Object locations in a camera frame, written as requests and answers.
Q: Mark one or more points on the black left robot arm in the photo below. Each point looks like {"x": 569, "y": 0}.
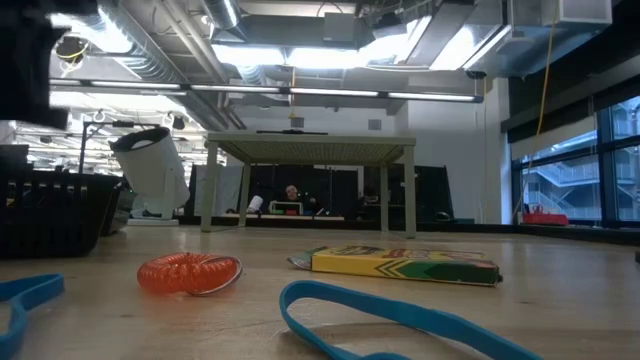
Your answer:
{"x": 30, "y": 60}

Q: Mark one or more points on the white ceiling unit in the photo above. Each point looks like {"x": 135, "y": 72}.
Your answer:
{"x": 585, "y": 12}

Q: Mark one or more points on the small white-framed screen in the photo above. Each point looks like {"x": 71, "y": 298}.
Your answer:
{"x": 286, "y": 202}

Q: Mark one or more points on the light wood desk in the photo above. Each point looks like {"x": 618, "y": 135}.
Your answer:
{"x": 320, "y": 217}

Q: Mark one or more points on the white desk lamp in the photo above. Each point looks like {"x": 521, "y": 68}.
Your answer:
{"x": 155, "y": 175}

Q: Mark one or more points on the white cylinder cup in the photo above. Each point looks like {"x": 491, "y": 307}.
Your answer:
{"x": 255, "y": 204}

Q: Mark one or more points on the black plastic basket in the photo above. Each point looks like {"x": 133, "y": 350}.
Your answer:
{"x": 50, "y": 220}
{"x": 117, "y": 212}

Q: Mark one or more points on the yellow green crayon box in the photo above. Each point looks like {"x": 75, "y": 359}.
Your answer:
{"x": 400, "y": 267}

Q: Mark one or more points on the red bin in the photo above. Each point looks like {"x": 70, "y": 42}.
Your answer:
{"x": 545, "y": 219}

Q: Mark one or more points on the black partition panel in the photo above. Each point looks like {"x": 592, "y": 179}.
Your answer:
{"x": 430, "y": 195}

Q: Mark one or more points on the red-orange coil wristband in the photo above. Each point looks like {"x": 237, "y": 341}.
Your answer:
{"x": 175, "y": 275}

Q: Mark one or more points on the person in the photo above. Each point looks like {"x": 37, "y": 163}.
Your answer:
{"x": 291, "y": 191}

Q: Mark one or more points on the black ceiling dome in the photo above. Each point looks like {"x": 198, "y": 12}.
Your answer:
{"x": 475, "y": 74}

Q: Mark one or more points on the silver spiral ventilation duct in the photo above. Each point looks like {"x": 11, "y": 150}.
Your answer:
{"x": 135, "y": 50}

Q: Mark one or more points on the blue rubber band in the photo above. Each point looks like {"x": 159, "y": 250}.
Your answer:
{"x": 400, "y": 310}
{"x": 35, "y": 287}

